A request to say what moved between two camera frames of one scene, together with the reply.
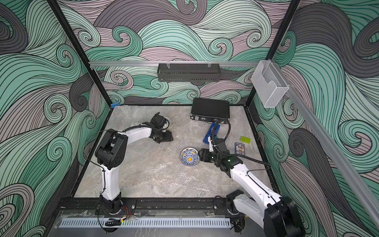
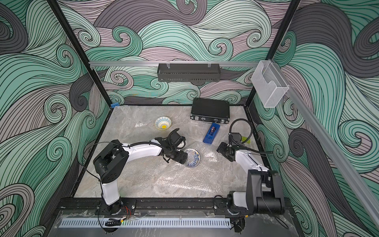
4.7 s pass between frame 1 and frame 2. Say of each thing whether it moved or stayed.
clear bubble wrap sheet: stayed
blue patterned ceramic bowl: stayed
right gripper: moved
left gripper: moved
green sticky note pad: stayed
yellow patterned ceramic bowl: stayed
